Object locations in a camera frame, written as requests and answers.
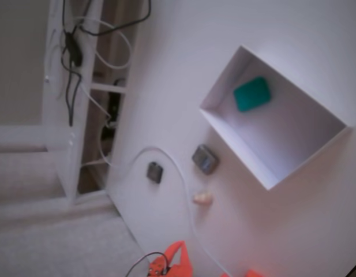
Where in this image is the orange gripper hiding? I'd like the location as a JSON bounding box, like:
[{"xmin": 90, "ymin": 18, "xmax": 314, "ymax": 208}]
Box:
[{"xmin": 148, "ymin": 241, "xmax": 194, "ymax": 277}]

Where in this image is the green cube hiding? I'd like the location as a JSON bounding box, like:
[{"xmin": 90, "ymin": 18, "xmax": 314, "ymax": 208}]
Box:
[{"xmin": 233, "ymin": 76, "xmax": 272, "ymax": 113}]

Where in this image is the white cardboard box bin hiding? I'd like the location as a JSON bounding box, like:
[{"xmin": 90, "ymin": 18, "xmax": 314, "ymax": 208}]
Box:
[{"xmin": 198, "ymin": 44, "xmax": 348, "ymax": 191}]

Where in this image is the small beige bear figurine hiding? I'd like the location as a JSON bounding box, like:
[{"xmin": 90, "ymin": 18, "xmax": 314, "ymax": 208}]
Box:
[{"xmin": 193, "ymin": 191, "xmax": 215, "ymax": 206}]

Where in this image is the small black clear-lid box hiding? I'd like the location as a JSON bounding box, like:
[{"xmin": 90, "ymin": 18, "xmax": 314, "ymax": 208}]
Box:
[{"xmin": 145, "ymin": 162, "xmax": 164, "ymax": 184}]

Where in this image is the grey square block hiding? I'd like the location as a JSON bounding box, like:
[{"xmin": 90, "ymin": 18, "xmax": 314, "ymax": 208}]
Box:
[{"xmin": 191, "ymin": 144, "xmax": 219, "ymax": 175}]

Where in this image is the thin black servo cable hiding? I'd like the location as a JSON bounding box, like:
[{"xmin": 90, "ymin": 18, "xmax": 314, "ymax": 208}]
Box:
[{"xmin": 125, "ymin": 252, "xmax": 170, "ymax": 277}]

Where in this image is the long white cable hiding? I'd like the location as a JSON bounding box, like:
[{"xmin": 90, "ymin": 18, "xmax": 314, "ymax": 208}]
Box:
[{"xmin": 99, "ymin": 146, "xmax": 229, "ymax": 277}]

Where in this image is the white metal frame rack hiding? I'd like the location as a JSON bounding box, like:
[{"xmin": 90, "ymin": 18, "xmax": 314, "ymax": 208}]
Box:
[{"xmin": 0, "ymin": 0, "xmax": 138, "ymax": 206}]

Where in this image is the looped white cable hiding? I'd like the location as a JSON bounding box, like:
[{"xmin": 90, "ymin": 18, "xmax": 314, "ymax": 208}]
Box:
[{"xmin": 75, "ymin": 16, "xmax": 133, "ymax": 70}]

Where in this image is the black cable with adapter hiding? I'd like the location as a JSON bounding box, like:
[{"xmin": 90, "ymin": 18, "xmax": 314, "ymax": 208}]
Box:
[{"xmin": 59, "ymin": 0, "xmax": 152, "ymax": 128}]

